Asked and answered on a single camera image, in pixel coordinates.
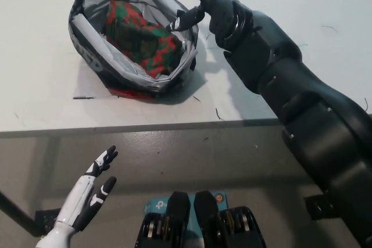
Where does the dark right robot hand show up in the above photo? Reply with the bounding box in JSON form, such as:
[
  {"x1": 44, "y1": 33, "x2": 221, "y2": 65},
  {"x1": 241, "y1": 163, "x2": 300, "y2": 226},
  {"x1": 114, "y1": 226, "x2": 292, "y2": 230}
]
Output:
[{"x1": 166, "y1": 0, "x2": 254, "y2": 49}]

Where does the black slanted metal bar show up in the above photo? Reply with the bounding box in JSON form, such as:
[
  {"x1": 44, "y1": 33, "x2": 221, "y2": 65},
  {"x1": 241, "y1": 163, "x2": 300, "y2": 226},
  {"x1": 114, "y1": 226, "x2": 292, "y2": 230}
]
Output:
[{"x1": 0, "y1": 191, "x2": 44, "y2": 237}]

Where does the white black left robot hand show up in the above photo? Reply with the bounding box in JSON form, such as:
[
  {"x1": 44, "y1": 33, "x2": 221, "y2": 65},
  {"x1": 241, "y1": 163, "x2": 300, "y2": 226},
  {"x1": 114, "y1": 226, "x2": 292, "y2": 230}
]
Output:
[{"x1": 53, "y1": 145, "x2": 119, "y2": 231}]

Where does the black plastic bag grey lining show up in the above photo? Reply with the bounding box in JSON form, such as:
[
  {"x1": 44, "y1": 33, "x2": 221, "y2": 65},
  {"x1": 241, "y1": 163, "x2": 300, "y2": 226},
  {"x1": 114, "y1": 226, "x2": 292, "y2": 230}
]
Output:
[{"x1": 68, "y1": 0, "x2": 200, "y2": 99}]

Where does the red green patterned cloth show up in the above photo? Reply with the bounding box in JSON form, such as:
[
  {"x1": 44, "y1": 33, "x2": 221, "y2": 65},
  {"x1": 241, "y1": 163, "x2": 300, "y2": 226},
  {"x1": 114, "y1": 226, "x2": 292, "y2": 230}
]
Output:
[{"x1": 105, "y1": 0, "x2": 183, "y2": 78}]

